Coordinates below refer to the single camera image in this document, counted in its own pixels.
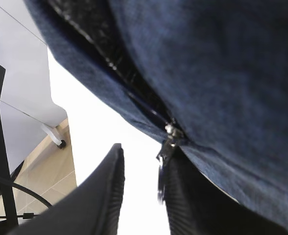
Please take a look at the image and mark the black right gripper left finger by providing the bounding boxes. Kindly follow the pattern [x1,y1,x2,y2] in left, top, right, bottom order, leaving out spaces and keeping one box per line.
[10,143,125,235]

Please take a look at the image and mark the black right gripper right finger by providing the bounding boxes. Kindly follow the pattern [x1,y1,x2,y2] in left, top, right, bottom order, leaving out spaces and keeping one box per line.
[157,146,288,235]

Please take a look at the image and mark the navy blue lunch bag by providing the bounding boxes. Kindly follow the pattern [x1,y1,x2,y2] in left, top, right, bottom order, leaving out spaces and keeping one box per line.
[25,0,288,232]

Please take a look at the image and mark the black floor cables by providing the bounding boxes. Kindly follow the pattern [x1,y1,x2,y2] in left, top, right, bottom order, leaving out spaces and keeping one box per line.
[0,159,54,221]

